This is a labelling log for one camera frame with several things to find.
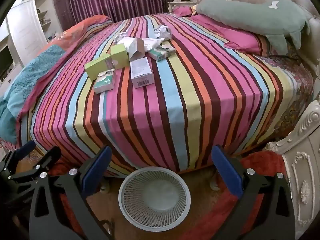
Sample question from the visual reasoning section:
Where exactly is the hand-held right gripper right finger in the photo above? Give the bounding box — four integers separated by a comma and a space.
211, 145, 294, 240

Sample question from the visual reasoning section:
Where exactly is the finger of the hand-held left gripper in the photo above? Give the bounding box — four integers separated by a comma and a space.
9, 145, 62, 188
0, 140, 36, 174

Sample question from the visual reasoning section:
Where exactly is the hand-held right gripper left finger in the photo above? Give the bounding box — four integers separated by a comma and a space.
29, 145, 113, 240

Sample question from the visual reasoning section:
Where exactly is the white mesh wastebasket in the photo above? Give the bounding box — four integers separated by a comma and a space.
118, 166, 192, 232

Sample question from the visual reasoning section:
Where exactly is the small green white box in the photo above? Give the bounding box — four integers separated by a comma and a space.
148, 47, 175, 62
94, 69, 115, 94

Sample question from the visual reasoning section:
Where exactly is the green cardboard box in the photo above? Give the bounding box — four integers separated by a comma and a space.
84, 53, 116, 81
110, 43, 130, 70

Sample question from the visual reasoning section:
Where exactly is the white box with black print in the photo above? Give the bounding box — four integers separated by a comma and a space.
130, 57, 153, 89

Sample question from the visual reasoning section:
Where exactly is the white cardboard box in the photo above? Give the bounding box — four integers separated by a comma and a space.
129, 37, 150, 62

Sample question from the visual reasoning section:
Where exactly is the white wrapper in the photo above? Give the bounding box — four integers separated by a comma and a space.
116, 37, 165, 53

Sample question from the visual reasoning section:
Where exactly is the red rug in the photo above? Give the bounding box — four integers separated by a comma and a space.
49, 150, 293, 240

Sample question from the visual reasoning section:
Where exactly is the orange and teal quilt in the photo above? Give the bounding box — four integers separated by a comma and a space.
0, 14, 113, 144

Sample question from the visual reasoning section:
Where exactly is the bed with striped sheet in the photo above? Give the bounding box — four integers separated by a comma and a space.
19, 14, 315, 178

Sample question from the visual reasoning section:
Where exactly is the black television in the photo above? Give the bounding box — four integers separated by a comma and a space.
0, 47, 13, 80

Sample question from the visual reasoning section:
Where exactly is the white television cabinet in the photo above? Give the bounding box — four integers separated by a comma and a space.
0, 34, 24, 85

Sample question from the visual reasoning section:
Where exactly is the white wardrobe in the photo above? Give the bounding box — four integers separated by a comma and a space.
6, 0, 63, 67

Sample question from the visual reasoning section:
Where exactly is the large pink pillow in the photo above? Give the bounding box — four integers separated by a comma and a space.
191, 14, 265, 55

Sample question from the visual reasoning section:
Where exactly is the green plush pillow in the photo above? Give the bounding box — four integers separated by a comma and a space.
196, 0, 312, 55

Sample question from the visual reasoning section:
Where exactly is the small pink pillow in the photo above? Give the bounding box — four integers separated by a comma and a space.
172, 6, 194, 17

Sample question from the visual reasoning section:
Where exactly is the white nightstand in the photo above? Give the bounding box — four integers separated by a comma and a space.
167, 1, 198, 13

